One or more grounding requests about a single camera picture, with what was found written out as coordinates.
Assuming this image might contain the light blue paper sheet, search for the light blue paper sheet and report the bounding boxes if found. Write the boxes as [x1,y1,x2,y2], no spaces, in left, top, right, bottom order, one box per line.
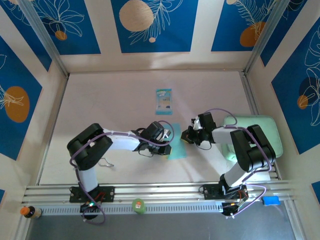
[166,122,188,161]

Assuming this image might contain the blue printed snack packet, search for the blue printed snack packet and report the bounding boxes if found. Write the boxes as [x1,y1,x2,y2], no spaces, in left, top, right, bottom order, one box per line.
[155,88,174,116]

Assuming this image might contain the black device at table edge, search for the black device at table edge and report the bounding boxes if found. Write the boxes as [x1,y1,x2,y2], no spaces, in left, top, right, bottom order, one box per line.
[240,70,281,181]

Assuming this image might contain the mint green zip case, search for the mint green zip case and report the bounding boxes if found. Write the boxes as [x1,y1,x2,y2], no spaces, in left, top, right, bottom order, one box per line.
[219,114,284,162]

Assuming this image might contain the black controller board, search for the black controller board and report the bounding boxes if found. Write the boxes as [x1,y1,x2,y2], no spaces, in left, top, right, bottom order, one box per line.
[220,200,244,217]
[79,199,102,214]

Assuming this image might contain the small blue box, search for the small blue box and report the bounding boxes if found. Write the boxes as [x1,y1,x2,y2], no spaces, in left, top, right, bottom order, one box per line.
[261,195,281,207]

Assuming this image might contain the brown bottle with orange cap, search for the brown bottle with orange cap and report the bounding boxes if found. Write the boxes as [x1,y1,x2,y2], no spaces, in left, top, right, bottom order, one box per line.
[19,205,43,220]

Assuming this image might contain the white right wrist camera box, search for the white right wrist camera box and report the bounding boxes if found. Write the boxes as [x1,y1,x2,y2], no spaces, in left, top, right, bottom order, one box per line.
[190,116,203,132]

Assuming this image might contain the aluminium mounting rail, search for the aluminium mounting rail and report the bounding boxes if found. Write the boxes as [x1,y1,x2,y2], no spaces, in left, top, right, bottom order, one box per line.
[21,179,299,205]

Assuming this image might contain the bent metal wire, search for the bent metal wire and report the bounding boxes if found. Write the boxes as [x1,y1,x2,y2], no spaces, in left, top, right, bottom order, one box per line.
[97,157,116,169]

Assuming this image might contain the grey slotted cable duct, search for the grey slotted cable duct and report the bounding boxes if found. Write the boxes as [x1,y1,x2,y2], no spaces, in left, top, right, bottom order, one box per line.
[39,201,226,216]

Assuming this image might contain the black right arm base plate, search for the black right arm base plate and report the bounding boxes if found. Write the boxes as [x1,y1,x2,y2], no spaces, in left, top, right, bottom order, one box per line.
[202,183,249,201]

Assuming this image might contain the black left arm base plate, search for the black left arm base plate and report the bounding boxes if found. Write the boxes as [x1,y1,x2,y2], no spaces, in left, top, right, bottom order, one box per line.
[68,185,116,204]

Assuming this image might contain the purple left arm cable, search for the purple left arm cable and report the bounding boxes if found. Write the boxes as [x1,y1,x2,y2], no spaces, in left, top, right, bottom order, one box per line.
[69,120,175,225]

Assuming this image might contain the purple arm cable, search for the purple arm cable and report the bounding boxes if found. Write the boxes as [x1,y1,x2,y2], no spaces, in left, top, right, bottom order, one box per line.
[205,107,272,219]
[69,120,175,225]

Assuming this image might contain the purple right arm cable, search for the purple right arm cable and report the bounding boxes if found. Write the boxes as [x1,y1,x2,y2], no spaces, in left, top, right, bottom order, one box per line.
[205,107,272,219]

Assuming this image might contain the aluminium side rail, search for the aluminium side rail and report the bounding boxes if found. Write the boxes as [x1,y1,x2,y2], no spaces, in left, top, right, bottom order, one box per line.
[35,74,70,186]

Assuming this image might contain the aluminium frame post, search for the aluminium frame post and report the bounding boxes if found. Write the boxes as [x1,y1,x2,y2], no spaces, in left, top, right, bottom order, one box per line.
[18,0,70,77]
[243,0,289,76]

